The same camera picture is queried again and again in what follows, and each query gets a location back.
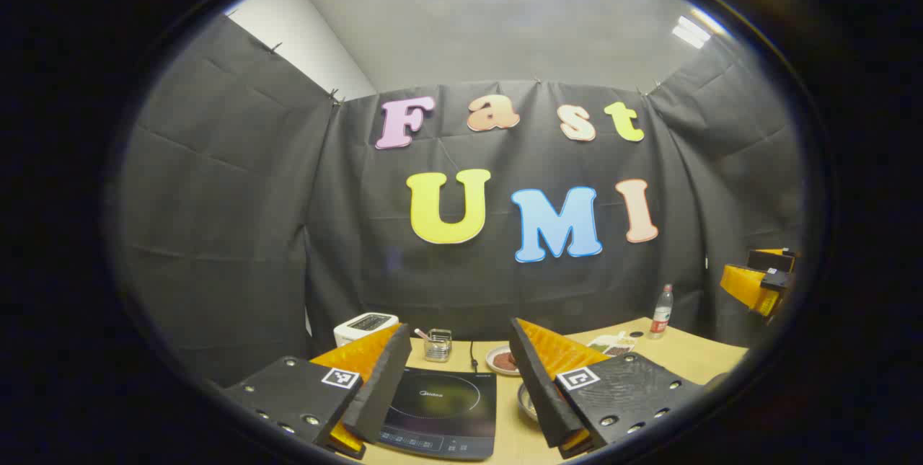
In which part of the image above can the white toaster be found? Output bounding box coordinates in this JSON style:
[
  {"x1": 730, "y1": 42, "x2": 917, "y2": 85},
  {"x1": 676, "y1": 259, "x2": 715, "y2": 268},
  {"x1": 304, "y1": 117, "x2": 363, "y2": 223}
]
[{"x1": 333, "y1": 312, "x2": 399, "y2": 348}]

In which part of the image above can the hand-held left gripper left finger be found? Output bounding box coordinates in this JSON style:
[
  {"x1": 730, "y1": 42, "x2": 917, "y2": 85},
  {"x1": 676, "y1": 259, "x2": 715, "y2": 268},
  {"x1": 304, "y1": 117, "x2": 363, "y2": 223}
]
[{"x1": 220, "y1": 322, "x2": 413, "y2": 461}]

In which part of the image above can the black induction cooktop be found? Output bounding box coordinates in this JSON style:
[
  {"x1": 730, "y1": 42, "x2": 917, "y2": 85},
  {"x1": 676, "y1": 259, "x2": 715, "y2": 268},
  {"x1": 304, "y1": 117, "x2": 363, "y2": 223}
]
[{"x1": 375, "y1": 366, "x2": 498, "y2": 461}]

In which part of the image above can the steel pot with black handle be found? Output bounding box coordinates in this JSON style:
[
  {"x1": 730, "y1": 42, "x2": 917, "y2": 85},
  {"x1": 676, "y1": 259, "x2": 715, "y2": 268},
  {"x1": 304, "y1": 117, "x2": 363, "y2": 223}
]
[{"x1": 517, "y1": 381, "x2": 540, "y2": 422}]

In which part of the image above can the white divided dish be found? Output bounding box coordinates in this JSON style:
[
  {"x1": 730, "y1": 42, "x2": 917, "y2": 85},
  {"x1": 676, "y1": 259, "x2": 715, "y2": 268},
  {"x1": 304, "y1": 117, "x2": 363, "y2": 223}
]
[{"x1": 588, "y1": 331, "x2": 637, "y2": 358}]

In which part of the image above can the plastic water bottle red label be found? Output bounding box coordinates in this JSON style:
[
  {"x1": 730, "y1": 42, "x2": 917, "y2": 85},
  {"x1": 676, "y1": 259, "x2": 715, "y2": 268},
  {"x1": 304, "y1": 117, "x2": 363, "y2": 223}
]
[{"x1": 648, "y1": 284, "x2": 674, "y2": 340}]

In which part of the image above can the small ceiling light panel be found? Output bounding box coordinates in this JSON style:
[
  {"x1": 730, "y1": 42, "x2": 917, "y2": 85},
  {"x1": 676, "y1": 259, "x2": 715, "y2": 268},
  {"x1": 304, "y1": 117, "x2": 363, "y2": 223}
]
[{"x1": 672, "y1": 9, "x2": 725, "y2": 49}]

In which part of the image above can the small wire mesh holder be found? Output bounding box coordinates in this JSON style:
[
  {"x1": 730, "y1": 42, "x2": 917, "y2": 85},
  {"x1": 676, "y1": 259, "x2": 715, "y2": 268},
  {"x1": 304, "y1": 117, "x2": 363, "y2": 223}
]
[{"x1": 423, "y1": 329, "x2": 453, "y2": 363}]

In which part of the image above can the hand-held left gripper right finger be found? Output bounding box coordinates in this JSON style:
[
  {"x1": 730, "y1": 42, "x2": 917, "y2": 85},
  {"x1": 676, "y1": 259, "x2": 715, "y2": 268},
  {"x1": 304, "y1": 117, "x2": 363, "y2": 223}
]
[{"x1": 508, "y1": 317, "x2": 711, "y2": 460}]

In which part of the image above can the white round plate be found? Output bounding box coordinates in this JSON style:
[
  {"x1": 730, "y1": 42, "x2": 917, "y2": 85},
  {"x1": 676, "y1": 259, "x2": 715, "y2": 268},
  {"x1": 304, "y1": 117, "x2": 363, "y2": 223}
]
[{"x1": 485, "y1": 345, "x2": 521, "y2": 377}]

